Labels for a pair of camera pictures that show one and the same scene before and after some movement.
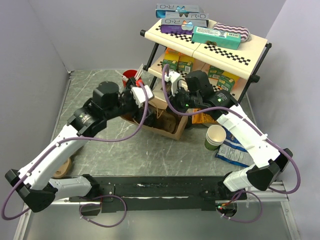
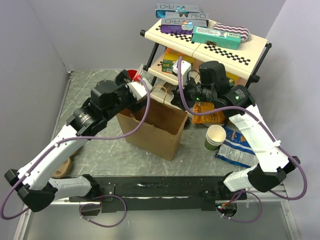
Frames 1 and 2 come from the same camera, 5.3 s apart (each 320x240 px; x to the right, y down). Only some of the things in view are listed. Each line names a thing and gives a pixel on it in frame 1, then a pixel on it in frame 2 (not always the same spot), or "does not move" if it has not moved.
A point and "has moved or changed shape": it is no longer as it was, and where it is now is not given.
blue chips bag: x=232 y=151 does not move
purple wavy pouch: x=245 y=35 does not move
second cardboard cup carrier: x=63 y=169 does not move
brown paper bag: x=162 y=120 has moved or changed shape
